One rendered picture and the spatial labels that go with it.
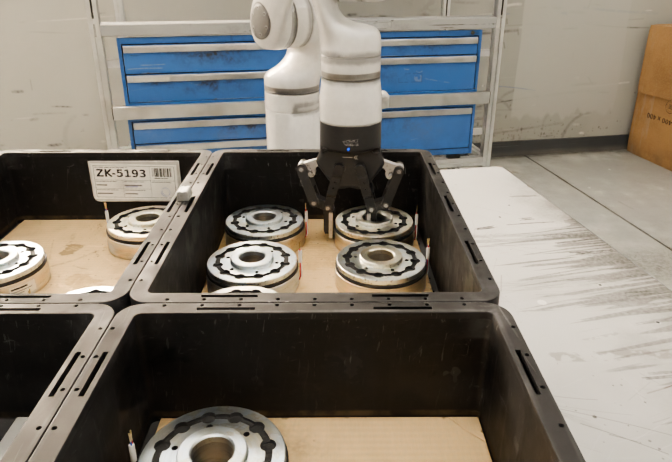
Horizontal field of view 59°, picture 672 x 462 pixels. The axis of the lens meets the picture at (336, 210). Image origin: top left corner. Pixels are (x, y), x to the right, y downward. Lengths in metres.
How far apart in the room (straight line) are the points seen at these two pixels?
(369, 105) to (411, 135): 2.06
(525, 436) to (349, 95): 0.42
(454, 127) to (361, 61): 2.14
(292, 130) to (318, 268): 0.33
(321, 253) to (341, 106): 0.19
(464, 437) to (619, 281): 0.60
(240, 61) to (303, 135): 1.57
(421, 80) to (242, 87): 0.78
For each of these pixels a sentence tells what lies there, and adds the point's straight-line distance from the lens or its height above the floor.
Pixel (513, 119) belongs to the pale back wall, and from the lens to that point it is 3.92.
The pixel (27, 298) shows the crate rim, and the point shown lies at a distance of 0.53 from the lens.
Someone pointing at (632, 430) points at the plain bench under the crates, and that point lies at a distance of 0.77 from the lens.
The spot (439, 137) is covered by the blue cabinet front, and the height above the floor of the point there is 0.41.
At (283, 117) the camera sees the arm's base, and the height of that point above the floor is 0.93.
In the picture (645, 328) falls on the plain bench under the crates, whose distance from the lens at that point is 0.95.
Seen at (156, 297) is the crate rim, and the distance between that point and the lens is 0.50.
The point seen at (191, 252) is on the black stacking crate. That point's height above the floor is 0.89.
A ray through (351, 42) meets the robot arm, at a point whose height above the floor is 1.09.
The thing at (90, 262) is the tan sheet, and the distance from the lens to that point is 0.80.
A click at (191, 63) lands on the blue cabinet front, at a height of 0.77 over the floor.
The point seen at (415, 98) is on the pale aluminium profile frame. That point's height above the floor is 0.60.
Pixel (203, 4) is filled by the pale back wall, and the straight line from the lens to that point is 3.38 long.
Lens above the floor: 1.18
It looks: 23 degrees down
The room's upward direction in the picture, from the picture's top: straight up
